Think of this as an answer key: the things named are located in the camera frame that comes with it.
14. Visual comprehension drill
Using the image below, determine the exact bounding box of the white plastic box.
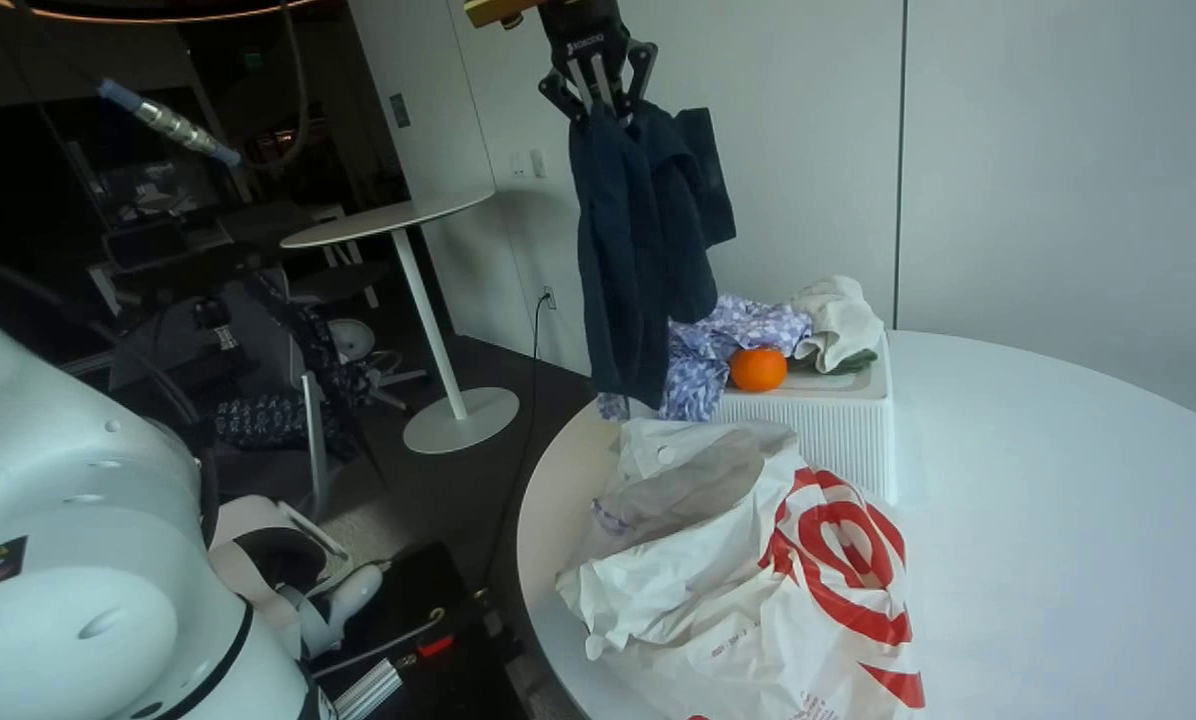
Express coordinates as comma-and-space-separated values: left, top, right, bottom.
629, 333, 901, 514

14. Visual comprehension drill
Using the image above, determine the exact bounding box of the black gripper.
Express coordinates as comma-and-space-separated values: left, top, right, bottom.
537, 0, 666, 127

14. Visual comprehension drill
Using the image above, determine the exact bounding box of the white striped power strip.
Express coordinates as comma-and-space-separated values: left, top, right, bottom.
333, 655, 409, 720

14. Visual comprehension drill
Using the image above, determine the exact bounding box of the small white round side table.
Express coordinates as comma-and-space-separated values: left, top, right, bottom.
276, 185, 519, 461

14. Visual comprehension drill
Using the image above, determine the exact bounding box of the navy blue cloth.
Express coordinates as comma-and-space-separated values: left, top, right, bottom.
570, 97, 739, 413

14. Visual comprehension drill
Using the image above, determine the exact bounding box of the red handled tool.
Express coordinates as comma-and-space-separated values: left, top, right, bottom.
312, 627, 460, 687

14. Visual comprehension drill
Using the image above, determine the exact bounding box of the white black round device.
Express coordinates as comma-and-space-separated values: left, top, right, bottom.
199, 491, 387, 655

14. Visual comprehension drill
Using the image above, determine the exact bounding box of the black office chair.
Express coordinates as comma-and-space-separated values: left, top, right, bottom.
192, 272, 401, 523

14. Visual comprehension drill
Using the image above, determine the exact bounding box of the white red plastic bag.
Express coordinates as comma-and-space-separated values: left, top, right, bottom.
551, 417, 932, 720

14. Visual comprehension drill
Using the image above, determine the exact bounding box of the dark cluttered desk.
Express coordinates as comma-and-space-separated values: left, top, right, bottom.
0, 26, 401, 354

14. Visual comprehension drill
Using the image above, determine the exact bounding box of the cream white crumpled cloth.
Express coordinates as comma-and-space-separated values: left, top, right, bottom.
794, 272, 887, 375

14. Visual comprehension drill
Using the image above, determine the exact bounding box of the purple white checkered cloth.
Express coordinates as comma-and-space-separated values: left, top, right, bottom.
593, 293, 822, 429

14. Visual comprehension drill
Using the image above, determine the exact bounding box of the green brown wrist camera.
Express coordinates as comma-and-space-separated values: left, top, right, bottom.
460, 0, 549, 34

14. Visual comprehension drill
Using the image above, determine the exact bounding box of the orange fruit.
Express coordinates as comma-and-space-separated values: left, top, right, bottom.
730, 345, 794, 395

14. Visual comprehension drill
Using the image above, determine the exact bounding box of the black hose with silver connector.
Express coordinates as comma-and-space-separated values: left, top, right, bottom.
31, 72, 309, 177

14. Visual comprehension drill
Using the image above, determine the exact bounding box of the round brown wooden rim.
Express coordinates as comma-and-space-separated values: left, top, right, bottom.
0, 0, 316, 34

